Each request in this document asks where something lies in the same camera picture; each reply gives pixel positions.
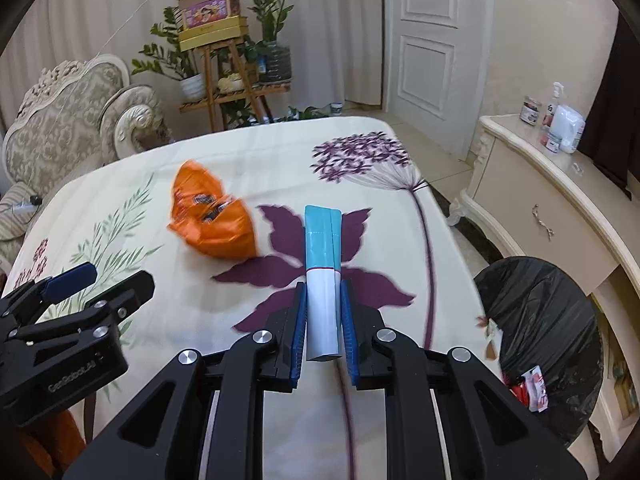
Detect red white small wrapper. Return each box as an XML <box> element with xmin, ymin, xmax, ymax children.
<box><xmin>510</xmin><ymin>365</ymin><xmax>549</xmax><ymax>413</ymax></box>

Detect orange snack bag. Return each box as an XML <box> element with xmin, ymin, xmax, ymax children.
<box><xmin>168</xmin><ymin>160</ymin><xmax>257</xmax><ymax>261</ymax></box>

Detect blue white tube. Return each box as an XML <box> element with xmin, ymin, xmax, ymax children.
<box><xmin>304</xmin><ymin>205</ymin><xmax>342</xmax><ymax>361</ymax></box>

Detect black-lined trash bin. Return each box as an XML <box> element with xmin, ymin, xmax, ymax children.
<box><xmin>474</xmin><ymin>256</ymin><xmax>603</xmax><ymax>446</ymax></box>

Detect white power strip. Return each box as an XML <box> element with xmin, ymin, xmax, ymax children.
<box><xmin>1</xmin><ymin>195</ymin><xmax>42</xmax><ymax>221</ymax></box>

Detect floral cream tablecloth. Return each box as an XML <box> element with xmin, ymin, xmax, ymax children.
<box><xmin>2</xmin><ymin>115</ymin><xmax>501</xmax><ymax>480</ymax></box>

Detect ornate patterned sofa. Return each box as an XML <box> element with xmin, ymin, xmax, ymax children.
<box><xmin>0</xmin><ymin>53</ymin><xmax>174</xmax><ymax>271</ymax></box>

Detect cream tv cabinet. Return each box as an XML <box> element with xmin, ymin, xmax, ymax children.
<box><xmin>448</xmin><ymin>115</ymin><xmax>639</xmax><ymax>479</ymax></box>

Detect wooden plant stand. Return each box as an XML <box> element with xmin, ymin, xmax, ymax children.
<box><xmin>179</xmin><ymin>37</ymin><xmax>291</xmax><ymax>131</ymax></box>

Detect plant in white pot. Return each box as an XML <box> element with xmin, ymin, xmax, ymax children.
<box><xmin>131</xmin><ymin>6</ymin><xmax>206</xmax><ymax>103</ymax></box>

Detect white curtain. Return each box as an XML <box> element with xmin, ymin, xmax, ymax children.
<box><xmin>1</xmin><ymin>0</ymin><xmax>383</xmax><ymax>125</ymax></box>

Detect small glass jar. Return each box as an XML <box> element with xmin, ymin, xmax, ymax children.
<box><xmin>544</xmin><ymin>132</ymin><xmax>562</xmax><ymax>153</ymax></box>

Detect clear spray bottle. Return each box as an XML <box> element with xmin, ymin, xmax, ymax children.
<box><xmin>540</xmin><ymin>81</ymin><xmax>564</xmax><ymax>145</ymax></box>

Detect stacked gift boxes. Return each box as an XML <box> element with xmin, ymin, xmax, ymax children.
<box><xmin>178</xmin><ymin>0</ymin><xmax>248</xmax><ymax>51</ymax></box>

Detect white jug container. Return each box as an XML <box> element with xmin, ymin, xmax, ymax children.
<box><xmin>549</xmin><ymin>105</ymin><xmax>586</xmax><ymax>154</ymax></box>

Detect dark television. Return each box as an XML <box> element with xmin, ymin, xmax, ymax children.
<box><xmin>577</xmin><ymin>14</ymin><xmax>639</xmax><ymax>198</ymax></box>

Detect plant in glass jar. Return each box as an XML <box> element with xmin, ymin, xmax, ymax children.
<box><xmin>250</xmin><ymin>0</ymin><xmax>294</xmax><ymax>84</ymax></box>

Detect white panel door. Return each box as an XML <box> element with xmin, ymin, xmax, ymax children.
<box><xmin>385</xmin><ymin>0</ymin><xmax>494</xmax><ymax>159</ymax></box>

